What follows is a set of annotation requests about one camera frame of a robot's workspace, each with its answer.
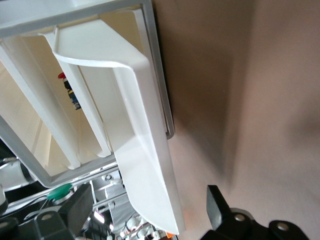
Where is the red push button switch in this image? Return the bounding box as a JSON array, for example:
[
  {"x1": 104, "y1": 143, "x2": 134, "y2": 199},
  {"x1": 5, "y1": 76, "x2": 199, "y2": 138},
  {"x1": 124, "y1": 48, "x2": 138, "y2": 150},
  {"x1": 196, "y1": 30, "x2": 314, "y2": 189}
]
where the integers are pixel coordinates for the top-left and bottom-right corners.
[{"x1": 57, "y1": 71, "x2": 82, "y2": 111}]

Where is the grey aluminium frame rail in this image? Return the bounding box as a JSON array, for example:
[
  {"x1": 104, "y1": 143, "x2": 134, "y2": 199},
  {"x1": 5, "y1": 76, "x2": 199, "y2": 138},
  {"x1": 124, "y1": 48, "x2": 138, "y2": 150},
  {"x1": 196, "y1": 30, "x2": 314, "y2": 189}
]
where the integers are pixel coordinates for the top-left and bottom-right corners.
[{"x1": 7, "y1": 166, "x2": 126, "y2": 216}]

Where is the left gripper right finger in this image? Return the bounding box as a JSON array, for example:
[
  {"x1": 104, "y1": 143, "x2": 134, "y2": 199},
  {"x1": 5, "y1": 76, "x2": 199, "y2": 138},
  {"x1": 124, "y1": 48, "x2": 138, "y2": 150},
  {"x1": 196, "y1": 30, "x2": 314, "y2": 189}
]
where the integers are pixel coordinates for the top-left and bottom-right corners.
[{"x1": 203, "y1": 185, "x2": 266, "y2": 240}]

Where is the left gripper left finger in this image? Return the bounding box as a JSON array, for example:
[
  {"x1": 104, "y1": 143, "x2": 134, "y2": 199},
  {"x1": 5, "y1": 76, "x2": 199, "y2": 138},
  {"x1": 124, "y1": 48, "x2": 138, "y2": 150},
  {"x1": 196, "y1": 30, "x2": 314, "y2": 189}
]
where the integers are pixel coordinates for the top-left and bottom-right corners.
[{"x1": 29, "y1": 184, "x2": 94, "y2": 240}]

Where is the white drawer cabinet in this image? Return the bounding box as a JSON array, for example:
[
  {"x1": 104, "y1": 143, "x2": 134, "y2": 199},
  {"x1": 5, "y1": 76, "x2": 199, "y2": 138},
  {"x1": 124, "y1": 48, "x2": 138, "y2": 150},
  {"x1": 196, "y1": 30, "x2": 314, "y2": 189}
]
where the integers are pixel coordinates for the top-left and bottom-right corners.
[{"x1": 0, "y1": 0, "x2": 176, "y2": 188}]

